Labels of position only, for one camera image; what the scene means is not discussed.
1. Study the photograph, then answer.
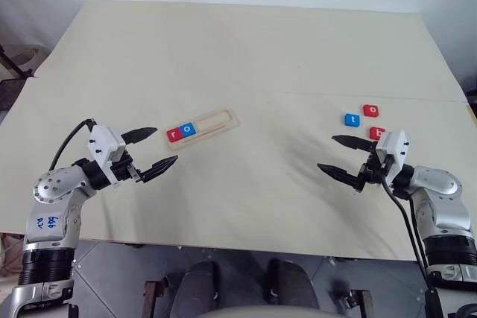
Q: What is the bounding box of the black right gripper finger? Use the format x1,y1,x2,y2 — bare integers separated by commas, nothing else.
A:
331,134,379,153
316,162,361,190

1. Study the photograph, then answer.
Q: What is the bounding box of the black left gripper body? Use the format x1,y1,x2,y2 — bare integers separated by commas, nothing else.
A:
110,150,145,185

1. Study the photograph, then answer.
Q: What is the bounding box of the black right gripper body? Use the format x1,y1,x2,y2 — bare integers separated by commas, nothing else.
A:
355,150,393,194

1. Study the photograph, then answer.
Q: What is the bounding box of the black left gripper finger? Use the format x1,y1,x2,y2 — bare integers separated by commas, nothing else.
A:
121,127,159,146
139,155,179,185

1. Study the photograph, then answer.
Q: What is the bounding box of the blue letter tile t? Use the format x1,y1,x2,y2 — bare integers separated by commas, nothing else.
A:
343,112,362,128

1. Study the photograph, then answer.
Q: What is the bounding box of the wooden letter tray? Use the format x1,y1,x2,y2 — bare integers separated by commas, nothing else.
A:
165,108,240,151

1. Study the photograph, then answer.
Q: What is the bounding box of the blue letter tile o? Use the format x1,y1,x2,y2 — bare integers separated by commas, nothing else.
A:
180,122,198,139

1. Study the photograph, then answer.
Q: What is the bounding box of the beige rounded robot torso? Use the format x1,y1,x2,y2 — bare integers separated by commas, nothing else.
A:
200,304,326,318

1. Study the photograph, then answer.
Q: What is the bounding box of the dark rounded shape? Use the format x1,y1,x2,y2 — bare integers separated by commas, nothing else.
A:
177,259,225,312
265,258,320,311

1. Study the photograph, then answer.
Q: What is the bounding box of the dark background object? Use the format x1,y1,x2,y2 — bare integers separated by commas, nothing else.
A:
463,78,477,126

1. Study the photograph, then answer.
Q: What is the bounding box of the dark stand with cardboard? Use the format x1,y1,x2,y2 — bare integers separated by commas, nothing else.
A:
0,43,50,81

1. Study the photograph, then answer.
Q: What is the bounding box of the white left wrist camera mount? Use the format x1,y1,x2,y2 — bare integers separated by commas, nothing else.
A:
86,124,126,187

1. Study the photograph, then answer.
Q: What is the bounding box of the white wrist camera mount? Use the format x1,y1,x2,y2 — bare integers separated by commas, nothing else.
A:
375,128,411,189
86,124,126,187

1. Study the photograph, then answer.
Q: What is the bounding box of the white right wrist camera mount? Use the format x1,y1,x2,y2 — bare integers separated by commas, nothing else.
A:
375,128,411,189

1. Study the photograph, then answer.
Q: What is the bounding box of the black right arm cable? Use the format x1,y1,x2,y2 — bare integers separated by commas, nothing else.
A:
379,179,443,318

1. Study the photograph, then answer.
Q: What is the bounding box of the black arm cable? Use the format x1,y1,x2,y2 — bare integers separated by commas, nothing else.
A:
379,179,443,318
48,118,99,172

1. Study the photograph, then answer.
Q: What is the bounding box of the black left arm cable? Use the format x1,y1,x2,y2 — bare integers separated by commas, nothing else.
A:
48,118,99,172

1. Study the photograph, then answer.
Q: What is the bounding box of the brown metal table bracket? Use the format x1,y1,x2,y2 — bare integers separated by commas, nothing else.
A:
336,287,374,318
142,277,169,318

